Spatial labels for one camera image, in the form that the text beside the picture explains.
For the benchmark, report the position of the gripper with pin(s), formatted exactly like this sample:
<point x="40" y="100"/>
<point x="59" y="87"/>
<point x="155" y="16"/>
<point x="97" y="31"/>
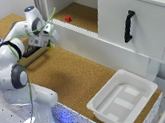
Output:
<point x="42" y="38"/>

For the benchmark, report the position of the white plastic box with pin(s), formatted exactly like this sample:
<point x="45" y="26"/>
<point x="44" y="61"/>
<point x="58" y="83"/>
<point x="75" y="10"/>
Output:
<point x="122" y="100"/>

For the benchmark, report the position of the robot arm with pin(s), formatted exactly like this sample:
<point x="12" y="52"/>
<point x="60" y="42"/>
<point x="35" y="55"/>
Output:
<point x="7" y="76"/>

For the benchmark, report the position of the white cabinet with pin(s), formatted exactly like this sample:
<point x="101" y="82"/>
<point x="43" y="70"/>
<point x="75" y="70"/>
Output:
<point x="79" y="43"/>

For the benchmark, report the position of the yellow block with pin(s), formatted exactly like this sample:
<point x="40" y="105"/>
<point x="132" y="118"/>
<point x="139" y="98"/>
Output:
<point x="50" y="46"/>

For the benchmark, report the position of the white sliding door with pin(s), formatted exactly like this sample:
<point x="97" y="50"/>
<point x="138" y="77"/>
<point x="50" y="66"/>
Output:
<point x="149" y="15"/>

